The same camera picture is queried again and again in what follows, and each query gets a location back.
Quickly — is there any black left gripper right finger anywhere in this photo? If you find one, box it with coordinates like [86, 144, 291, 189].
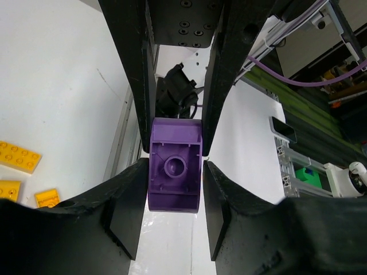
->
[203, 161, 366, 274]

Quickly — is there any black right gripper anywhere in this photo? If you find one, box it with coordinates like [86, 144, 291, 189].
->
[99, 0, 276, 156]

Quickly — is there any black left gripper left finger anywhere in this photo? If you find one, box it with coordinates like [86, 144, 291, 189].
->
[1, 158, 149, 274]

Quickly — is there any purple lego brick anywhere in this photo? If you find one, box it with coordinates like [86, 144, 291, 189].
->
[147, 117, 202, 214]

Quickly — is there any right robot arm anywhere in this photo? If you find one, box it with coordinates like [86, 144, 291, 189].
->
[99, 1, 280, 155]

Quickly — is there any green printed part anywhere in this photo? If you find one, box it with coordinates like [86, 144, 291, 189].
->
[295, 167, 322, 188]

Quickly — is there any yellow lego brick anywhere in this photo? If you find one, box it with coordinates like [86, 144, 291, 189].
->
[0, 180, 21, 202]
[34, 188, 60, 208]

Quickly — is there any yellow lego brick upper left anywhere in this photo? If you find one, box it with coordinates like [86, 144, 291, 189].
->
[0, 180, 21, 202]

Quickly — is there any yellow lego plate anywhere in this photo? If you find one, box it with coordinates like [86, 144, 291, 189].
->
[0, 140, 42, 174]

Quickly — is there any white security camera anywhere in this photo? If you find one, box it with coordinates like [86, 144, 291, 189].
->
[336, 162, 366, 198]

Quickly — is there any aluminium frame rail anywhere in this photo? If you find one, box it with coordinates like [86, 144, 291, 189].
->
[103, 86, 141, 181]

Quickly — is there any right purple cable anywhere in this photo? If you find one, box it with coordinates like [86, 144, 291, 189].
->
[189, 0, 367, 120]

